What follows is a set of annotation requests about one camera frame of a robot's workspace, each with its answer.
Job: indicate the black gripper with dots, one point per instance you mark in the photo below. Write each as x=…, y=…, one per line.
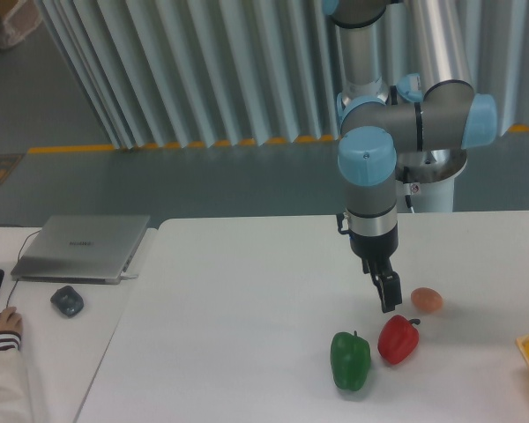
x=375, y=253

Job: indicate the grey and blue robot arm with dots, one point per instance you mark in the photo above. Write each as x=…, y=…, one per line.
x=449, y=116

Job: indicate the white striped sleeve forearm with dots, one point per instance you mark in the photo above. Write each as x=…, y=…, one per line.
x=15, y=403

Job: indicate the person's hand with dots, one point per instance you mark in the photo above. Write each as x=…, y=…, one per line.
x=11, y=322

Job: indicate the brown egg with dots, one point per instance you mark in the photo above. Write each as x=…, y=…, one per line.
x=426, y=299

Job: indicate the red bell pepper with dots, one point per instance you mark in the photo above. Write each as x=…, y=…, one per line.
x=398, y=339

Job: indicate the green bell pepper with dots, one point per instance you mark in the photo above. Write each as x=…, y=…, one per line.
x=350, y=359

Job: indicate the silver closed laptop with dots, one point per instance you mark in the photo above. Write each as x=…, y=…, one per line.
x=93, y=249

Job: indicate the white corrugated curtain partition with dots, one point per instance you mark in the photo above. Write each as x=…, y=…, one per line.
x=212, y=72

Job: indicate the dark grey small device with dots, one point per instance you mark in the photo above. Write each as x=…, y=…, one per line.
x=67, y=301

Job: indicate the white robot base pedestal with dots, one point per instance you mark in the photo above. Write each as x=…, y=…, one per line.
x=426, y=180

